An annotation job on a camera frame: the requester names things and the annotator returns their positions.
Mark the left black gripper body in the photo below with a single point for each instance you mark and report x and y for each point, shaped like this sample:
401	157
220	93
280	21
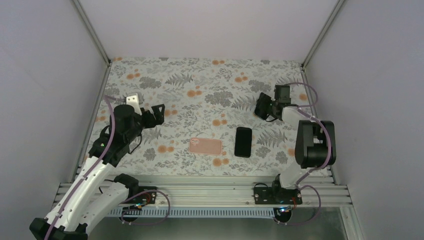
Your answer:
149	122

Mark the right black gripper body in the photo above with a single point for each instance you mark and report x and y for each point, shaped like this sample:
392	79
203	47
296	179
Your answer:
274	103

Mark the teal-edged black smartphone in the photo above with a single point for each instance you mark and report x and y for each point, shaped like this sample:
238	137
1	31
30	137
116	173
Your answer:
263	104

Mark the black phone case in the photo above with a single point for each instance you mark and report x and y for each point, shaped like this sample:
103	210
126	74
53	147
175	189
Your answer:
243	142

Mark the pink phone case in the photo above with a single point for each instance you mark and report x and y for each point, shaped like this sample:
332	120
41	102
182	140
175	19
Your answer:
205	146

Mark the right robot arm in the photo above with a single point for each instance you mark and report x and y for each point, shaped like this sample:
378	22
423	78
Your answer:
315	145

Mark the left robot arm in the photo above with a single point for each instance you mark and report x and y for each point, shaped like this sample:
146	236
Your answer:
76	214

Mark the floral patterned table mat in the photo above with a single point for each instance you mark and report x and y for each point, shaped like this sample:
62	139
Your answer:
207	98

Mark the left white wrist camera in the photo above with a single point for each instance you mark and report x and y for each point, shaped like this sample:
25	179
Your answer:
134	100

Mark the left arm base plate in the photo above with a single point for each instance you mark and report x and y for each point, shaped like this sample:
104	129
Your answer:
146	199

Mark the aluminium mounting rail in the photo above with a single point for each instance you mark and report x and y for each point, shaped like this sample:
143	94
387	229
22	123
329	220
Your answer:
234	196

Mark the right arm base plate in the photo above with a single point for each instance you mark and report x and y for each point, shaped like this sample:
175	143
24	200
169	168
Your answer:
275	195

